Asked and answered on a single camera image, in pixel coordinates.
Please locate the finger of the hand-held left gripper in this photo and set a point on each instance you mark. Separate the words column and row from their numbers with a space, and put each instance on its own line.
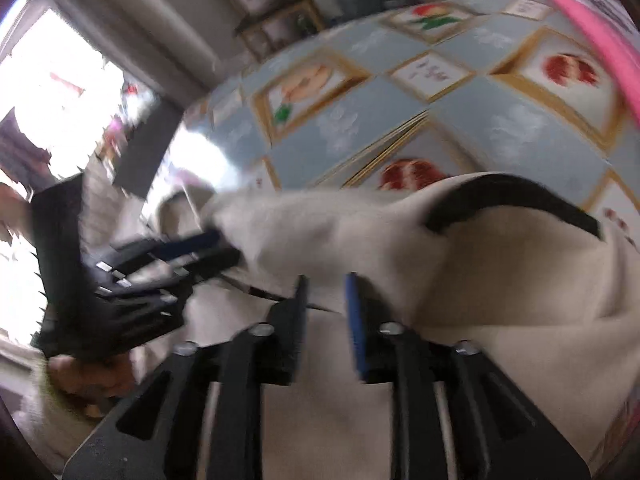
column 200, row 265
column 180, row 246

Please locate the blue printed tablecloth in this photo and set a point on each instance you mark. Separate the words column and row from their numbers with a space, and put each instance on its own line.
column 395, row 105

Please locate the wooden chair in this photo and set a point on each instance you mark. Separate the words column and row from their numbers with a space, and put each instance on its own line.
column 280, row 25

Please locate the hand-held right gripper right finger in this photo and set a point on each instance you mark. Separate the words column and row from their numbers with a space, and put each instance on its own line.
column 356, row 327

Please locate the person's left hand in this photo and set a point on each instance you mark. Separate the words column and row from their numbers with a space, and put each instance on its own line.
column 87, row 377

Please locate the cream garment with black stripes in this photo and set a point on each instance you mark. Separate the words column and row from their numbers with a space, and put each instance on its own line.
column 500, row 285

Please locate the dark grey panel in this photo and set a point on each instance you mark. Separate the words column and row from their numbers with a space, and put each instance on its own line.
column 146, row 147

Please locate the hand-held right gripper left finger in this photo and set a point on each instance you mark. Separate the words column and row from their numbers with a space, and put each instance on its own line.
column 295, row 322

